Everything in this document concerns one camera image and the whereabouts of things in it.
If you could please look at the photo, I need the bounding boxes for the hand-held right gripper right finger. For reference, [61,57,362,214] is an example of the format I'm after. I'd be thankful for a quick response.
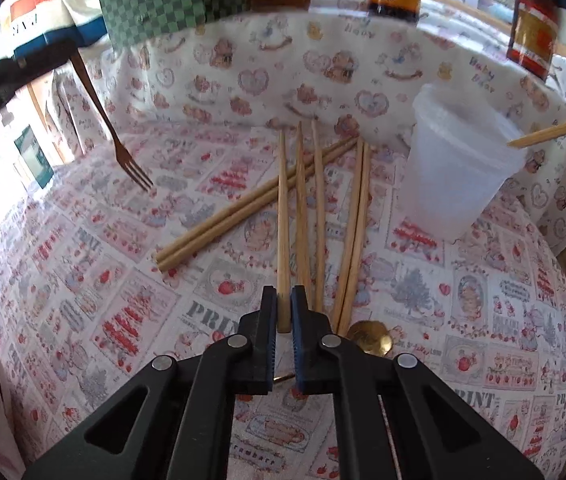
[290,285,546,480]

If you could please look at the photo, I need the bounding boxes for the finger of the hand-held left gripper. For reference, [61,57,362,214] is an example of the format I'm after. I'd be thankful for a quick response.
[0,42,80,126]

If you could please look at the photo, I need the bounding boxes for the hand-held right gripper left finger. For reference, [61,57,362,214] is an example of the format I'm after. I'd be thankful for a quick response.
[22,285,278,480]

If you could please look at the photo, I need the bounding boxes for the bronze metal fork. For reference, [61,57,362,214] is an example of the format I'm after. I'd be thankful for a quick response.
[69,51,155,192]

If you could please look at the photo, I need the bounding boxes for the translucent plastic cup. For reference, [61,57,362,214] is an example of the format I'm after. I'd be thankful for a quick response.
[403,82,528,241]

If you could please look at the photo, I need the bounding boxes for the gold metal spoon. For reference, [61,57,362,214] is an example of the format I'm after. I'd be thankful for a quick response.
[274,321,394,383]

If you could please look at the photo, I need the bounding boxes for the teal white box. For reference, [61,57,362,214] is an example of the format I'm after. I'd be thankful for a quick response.
[13,124,54,189]

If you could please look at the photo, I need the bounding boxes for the green checkered box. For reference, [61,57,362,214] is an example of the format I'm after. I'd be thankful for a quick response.
[95,0,246,51]

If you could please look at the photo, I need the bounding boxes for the strawberry patchwork printed cloth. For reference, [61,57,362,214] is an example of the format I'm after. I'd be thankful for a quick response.
[0,125,566,480]

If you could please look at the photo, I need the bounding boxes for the bear heart printed cloth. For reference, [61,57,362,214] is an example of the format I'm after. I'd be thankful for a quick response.
[53,0,566,261]

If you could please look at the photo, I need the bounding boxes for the red cap amber bottle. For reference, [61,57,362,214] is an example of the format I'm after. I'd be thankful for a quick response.
[507,0,561,81]

